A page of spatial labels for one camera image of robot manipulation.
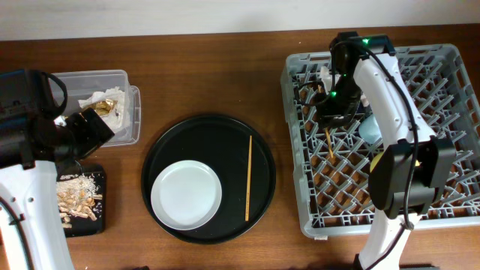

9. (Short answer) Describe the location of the gold foil wrapper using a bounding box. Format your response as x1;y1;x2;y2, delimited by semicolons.
84;99;118;116

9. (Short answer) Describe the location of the white tissue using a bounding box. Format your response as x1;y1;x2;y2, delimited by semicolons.
78;86;128;133

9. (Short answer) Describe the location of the blue cup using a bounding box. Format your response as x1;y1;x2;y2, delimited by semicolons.
358;114;382;145

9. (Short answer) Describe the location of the food scraps and rice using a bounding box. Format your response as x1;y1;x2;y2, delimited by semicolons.
56;174;103;229

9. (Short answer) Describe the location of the wooden chopstick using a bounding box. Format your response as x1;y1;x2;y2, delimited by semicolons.
244;135;253;222
317;85;334;158

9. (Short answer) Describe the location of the grey round plate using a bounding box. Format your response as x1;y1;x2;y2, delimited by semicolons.
150;160;223;231

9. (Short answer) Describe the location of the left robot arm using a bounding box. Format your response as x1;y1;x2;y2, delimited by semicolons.
1;69;114;269

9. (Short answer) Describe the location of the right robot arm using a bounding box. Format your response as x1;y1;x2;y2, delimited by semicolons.
315;31;456;269

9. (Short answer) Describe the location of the grey plastic dishwasher rack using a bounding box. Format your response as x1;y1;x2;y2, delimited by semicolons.
280;44;479;239

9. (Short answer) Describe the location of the clear plastic bin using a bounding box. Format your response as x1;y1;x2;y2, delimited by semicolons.
55;70;141;147

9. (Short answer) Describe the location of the black rectangular tray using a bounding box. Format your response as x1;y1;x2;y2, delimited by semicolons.
57;163;107;238

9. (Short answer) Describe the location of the round black serving tray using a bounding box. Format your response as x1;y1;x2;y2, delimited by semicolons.
141;115;276;245

